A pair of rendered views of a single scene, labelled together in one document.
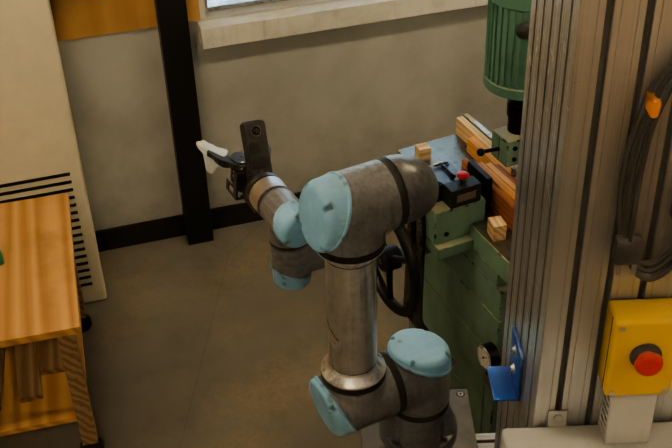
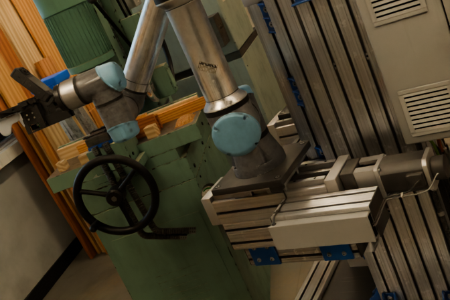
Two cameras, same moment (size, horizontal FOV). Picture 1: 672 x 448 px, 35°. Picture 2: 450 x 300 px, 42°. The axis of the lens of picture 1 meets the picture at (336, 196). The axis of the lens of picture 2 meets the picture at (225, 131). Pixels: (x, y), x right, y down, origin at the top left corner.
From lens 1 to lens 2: 161 cm
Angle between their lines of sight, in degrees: 52
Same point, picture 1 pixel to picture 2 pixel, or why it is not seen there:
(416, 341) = not seen: hidden behind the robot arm
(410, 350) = not seen: hidden behind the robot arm
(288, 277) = (130, 121)
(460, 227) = (134, 148)
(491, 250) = (161, 139)
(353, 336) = (221, 55)
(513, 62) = (89, 39)
